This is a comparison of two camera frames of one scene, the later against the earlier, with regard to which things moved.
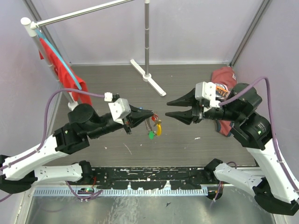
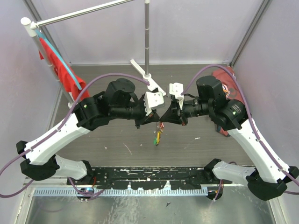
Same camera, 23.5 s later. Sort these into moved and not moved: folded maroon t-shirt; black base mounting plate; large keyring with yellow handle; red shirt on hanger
Moved: large keyring with yellow handle
Not moved: folded maroon t-shirt; red shirt on hanger; black base mounting plate
